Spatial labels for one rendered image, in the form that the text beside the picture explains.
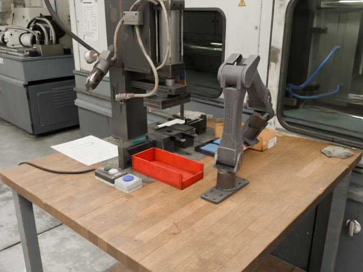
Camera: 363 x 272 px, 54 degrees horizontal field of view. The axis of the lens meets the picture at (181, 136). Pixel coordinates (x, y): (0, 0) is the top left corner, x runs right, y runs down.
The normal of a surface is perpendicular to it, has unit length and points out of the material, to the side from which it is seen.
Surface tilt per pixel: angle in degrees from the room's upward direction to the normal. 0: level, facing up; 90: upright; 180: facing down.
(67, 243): 0
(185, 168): 90
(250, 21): 90
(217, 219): 0
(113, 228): 0
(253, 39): 90
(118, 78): 90
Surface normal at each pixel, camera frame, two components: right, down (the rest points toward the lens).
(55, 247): 0.00, -0.94
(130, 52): -0.66, 0.26
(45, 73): 0.71, 0.23
